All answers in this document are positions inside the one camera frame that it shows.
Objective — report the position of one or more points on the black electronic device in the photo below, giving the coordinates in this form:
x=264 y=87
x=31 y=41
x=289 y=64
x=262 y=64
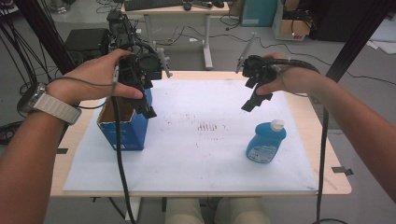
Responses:
x=121 y=29

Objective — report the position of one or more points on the person's right leg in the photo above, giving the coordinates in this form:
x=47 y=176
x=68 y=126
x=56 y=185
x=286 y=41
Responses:
x=243 y=211

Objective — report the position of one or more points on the black keyboard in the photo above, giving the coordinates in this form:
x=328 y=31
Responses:
x=152 y=4

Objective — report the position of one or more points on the person's right hand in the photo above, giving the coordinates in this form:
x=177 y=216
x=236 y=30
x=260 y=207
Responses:
x=295 y=81

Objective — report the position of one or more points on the white desk with wooden top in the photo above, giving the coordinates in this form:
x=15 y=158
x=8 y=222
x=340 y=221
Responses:
x=207 y=37

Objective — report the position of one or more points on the black computer case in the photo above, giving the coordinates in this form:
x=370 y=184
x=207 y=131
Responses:
x=87 y=40

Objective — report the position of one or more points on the blue cardboard box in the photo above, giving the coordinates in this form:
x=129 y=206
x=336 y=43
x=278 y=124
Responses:
x=129 y=135

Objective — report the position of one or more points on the wristwatch with beige band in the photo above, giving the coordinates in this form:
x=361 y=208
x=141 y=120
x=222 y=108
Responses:
x=56 y=107

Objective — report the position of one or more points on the blue bottle with white cap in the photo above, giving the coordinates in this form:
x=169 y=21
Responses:
x=264 y=140

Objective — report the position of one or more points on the black computer mouse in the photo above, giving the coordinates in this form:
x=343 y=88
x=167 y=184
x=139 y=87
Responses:
x=187 y=6

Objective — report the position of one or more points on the white foam sheets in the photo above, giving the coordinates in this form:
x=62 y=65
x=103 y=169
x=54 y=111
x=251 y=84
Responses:
x=384 y=37

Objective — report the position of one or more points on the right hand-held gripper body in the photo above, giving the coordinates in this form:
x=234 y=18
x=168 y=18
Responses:
x=260 y=70

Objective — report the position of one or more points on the person's left hand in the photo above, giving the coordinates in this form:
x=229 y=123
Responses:
x=90 y=81

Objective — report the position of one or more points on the white cardboard box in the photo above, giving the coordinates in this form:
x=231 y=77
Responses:
x=294 y=28

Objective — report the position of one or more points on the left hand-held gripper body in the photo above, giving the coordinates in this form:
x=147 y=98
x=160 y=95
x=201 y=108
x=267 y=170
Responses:
x=146 y=67

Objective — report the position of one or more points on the person's leg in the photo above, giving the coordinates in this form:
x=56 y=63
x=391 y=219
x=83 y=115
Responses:
x=183 y=211
x=243 y=211

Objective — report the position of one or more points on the black tape strip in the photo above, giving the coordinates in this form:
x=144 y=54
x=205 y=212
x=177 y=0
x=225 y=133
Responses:
x=342 y=170
x=62 y=151

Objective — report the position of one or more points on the blue storage box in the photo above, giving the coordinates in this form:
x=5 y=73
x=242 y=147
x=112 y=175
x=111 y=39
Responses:
x=258 y=12

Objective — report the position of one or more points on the person's left leg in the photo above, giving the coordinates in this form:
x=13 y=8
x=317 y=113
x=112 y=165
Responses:
x=183 y=211

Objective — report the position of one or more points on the white table leg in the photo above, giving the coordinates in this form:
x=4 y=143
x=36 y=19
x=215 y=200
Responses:
x=133 y=208

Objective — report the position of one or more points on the white sheet mat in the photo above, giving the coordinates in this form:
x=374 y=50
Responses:
x=202 y=161

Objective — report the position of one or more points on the black metal stand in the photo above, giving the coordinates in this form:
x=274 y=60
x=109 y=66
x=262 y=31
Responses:
x=361 y=34
x=43 y=34

